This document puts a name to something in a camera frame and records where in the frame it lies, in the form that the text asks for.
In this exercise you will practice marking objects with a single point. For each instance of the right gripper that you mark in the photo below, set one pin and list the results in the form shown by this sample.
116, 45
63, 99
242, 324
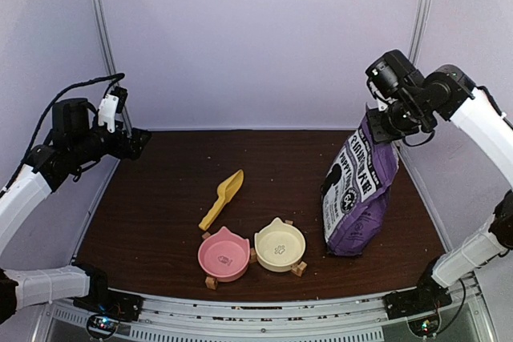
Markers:
380, 132

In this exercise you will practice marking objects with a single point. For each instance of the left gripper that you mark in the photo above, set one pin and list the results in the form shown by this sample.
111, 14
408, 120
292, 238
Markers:
134, 147

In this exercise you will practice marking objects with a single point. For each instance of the purple pet food bag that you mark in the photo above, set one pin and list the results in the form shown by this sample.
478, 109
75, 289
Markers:
355, 194

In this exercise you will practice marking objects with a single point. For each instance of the yellow plastic scoop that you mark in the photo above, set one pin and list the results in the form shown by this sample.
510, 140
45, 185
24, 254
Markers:
226, 190

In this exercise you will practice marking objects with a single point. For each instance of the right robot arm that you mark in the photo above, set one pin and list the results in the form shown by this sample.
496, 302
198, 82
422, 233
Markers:
409, 103

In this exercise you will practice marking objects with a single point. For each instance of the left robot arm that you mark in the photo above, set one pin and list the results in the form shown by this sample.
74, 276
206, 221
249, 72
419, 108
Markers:
80, 136

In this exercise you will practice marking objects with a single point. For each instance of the pink cat-shaped bowl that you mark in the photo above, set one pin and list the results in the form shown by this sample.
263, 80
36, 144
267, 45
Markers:
224, 255

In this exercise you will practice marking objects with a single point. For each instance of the wooden bowl stand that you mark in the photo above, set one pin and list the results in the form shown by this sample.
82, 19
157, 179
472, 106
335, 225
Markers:
298, 270

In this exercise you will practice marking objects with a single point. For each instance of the cream cat-shaped bowl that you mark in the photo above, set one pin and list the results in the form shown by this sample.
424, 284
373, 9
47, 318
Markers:
279, 246

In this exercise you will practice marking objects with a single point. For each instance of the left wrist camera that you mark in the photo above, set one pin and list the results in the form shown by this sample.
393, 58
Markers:
111, 105

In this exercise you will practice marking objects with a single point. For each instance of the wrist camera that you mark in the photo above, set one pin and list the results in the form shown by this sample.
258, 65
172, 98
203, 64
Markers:
111, 105
389, 72

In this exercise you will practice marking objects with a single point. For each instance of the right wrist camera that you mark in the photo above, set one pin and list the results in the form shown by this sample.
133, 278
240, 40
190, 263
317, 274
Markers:
389, 72

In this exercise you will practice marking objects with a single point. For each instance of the left aluminium frame post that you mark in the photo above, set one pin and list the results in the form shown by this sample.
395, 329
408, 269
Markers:
104, 41

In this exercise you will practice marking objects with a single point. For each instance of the aluminium frame post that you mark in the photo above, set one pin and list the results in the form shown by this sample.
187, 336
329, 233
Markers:
420, 23
104, 41

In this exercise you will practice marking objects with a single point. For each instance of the right aluminium frame post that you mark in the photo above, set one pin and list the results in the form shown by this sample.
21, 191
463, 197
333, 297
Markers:
420, 23

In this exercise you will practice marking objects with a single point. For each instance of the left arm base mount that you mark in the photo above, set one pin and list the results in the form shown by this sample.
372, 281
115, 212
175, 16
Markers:
105, 301

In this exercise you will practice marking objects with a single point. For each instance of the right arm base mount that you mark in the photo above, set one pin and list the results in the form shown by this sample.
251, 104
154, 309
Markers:
426, 296

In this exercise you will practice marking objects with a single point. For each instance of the front aluminium rail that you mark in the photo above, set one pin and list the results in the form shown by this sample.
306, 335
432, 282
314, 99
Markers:
358, 318

